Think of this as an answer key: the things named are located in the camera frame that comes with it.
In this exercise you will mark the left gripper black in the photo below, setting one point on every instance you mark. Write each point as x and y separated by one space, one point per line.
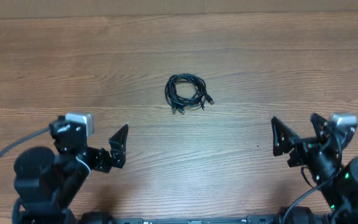
103 163

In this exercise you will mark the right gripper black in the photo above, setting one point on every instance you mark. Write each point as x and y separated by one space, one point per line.
304 147

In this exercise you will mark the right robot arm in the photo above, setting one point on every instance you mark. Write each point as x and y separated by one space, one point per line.
340 192

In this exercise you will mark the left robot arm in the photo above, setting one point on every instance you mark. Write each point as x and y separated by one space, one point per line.
47 182

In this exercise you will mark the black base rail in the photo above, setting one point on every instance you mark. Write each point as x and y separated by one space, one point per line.
249 219

